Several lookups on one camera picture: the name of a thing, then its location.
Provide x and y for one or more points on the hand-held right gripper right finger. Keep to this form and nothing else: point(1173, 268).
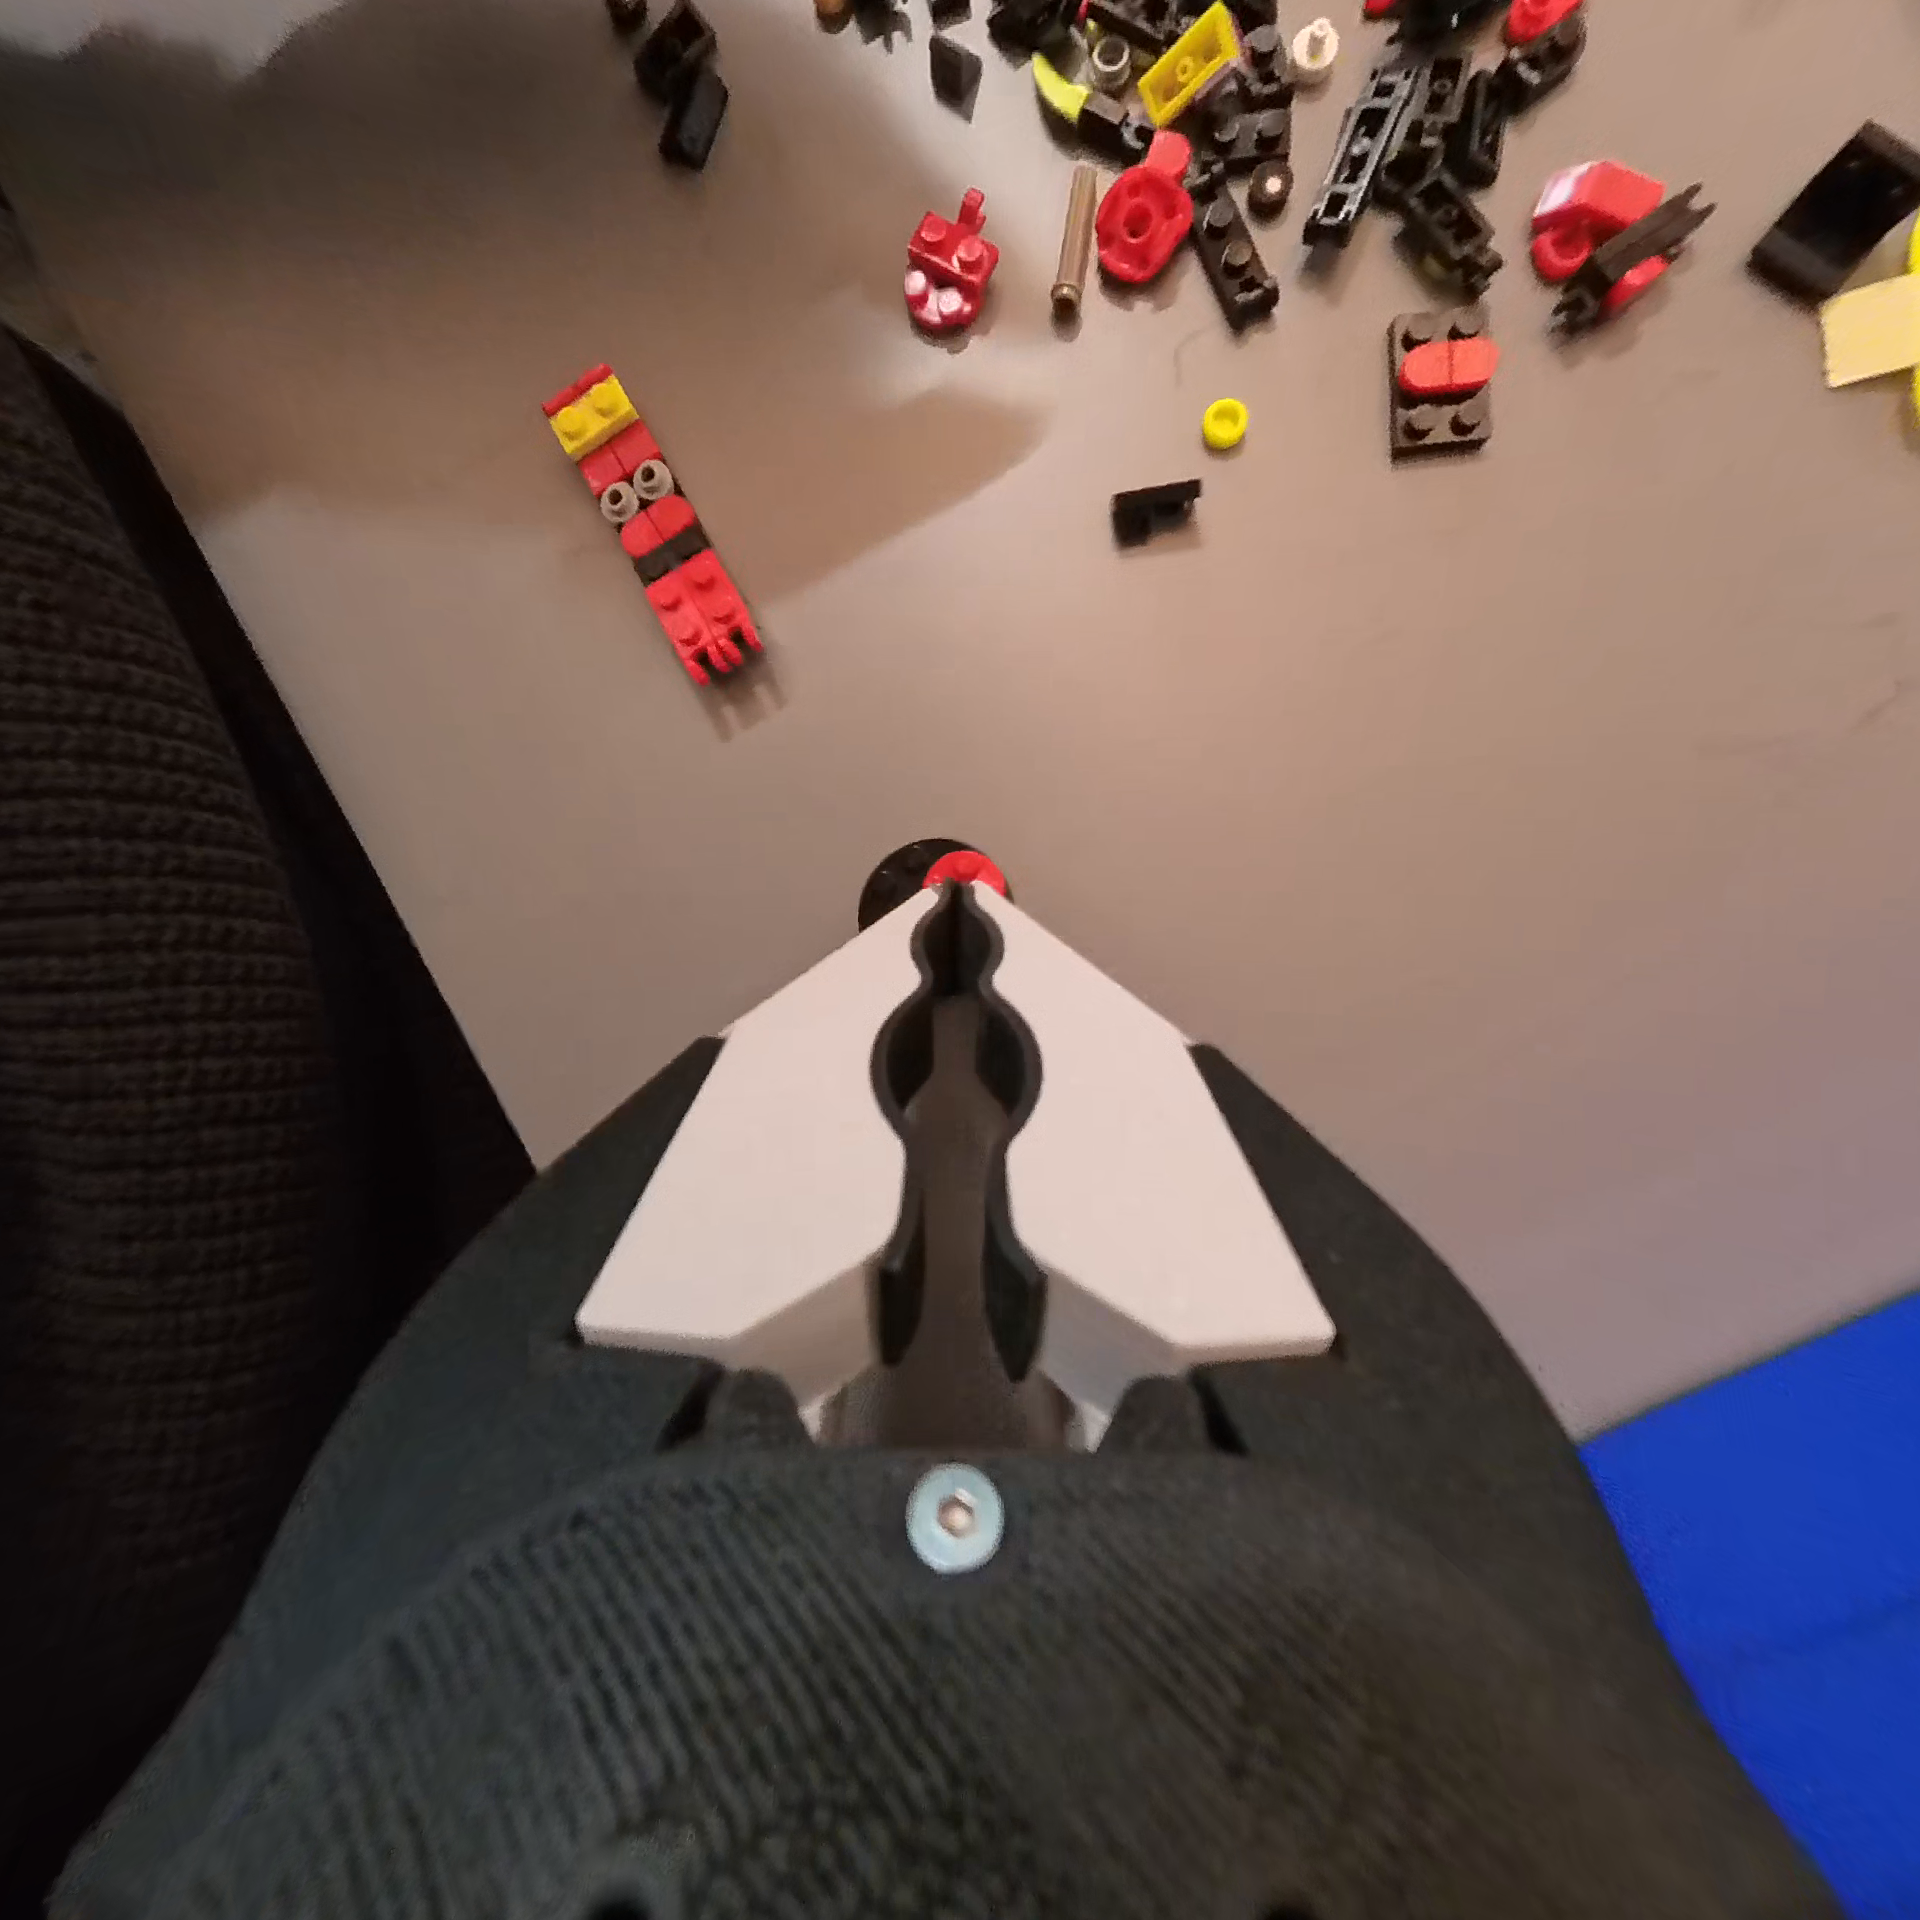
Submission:
point(1173, 1184)

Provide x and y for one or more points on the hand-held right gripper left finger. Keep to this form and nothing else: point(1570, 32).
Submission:
point(753, 1184)

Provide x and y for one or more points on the black round lego plate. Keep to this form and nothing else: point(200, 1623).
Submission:
point(889, 887)

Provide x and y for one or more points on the small red round lego plate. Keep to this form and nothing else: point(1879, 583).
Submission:
point(967, 871)

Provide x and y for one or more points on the pile of lego pieces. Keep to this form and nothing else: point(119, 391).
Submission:
point(1386, 138)

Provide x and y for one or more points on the person's left forearm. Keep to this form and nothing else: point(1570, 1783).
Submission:
point(182, 973)

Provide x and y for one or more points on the red yellow lego assembly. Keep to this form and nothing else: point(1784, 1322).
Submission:
point(675, 583)

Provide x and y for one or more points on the yellow round lego stud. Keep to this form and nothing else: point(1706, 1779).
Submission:
point(1210, 423)

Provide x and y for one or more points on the red rounded lego plate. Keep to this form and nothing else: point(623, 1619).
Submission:
point(1116, 242)

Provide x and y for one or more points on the brown lego bar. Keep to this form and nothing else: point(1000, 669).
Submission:
point(1077, 242)

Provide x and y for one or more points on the black lego slope tile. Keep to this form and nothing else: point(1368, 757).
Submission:
point(695, 121)

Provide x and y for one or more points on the red black lego claw assembly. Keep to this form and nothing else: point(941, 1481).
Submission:
point(1599, 204)

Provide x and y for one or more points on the small black lego plate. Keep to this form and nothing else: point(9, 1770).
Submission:
point(675, 46)

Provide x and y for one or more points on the black lego slope brick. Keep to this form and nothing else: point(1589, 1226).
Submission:
point(1842, 209)

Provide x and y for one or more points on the blue plastic bin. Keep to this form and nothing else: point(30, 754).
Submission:
point(1785, 1619)

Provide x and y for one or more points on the black plate with red tile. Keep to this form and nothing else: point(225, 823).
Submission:
point(1444, 368)

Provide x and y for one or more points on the small black lego bracket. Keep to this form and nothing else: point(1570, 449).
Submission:
point(1156, 510)

